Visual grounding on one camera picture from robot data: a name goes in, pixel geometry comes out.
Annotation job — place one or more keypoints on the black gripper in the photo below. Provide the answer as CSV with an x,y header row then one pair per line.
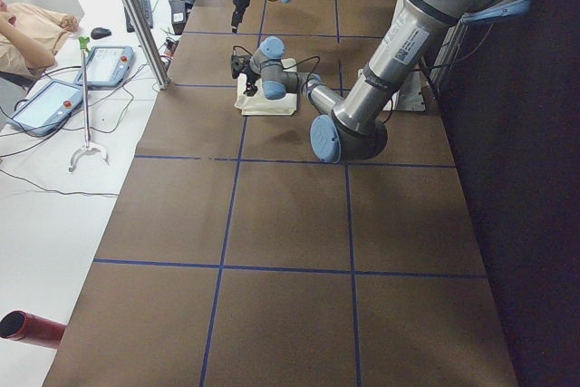
x,y
250,77
238,0

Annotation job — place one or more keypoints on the cream long sleeve cat shirt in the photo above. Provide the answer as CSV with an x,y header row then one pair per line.
x,y
259,105

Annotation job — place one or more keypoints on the black box with white label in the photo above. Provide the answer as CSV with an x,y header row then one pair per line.
x,y
179,17

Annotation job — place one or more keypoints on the black keyboard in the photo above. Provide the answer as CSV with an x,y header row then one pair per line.
x,y
145,7

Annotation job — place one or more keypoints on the far blue teach pendant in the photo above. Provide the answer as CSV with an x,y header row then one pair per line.
x,y
108,66

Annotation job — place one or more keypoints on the blue teach pendant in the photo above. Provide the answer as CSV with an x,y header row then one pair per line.
x,y
108,66
48,109

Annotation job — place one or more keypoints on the black computer mouse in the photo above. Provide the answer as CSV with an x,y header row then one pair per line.
x,y
98,33

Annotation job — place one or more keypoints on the metal reacher grabber tool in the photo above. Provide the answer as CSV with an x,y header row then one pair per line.
x,y
89,147

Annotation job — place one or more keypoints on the near blue teach pendant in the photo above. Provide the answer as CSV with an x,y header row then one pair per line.
x,y
48,109

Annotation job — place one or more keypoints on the person in beige shirt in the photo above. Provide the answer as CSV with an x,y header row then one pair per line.
x,y
31,36

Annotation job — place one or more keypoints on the red fire extinguisher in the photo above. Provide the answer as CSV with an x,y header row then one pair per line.
x,y
23,327

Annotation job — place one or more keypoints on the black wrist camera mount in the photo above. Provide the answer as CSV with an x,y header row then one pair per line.
x,y
239,64

